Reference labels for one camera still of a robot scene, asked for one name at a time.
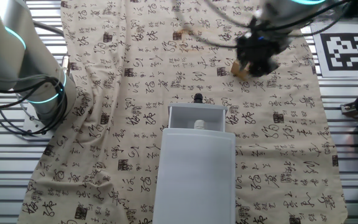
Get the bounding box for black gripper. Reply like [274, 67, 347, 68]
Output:
[236, 30, 288, 78]

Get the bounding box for wooden block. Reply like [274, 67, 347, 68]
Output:
[230, 60, 252, 82]

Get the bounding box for white drawer cabinet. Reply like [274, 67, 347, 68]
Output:
[152, 126, 237, 224]

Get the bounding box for black white marker board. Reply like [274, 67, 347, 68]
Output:
[310, 24, 358, 78]

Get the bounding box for beige calligraphy print tablecloth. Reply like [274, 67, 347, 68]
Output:
[17, 0, 349, 224]

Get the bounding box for black camera cable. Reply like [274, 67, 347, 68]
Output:
[171, 0, 358, 49]

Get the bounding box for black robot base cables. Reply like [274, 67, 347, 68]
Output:
[0, 73, 70, 137]

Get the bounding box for grey cable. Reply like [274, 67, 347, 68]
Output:
[32, 19, 65, 37]

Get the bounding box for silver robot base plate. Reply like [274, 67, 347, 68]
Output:
[21, 101, 62, 135]

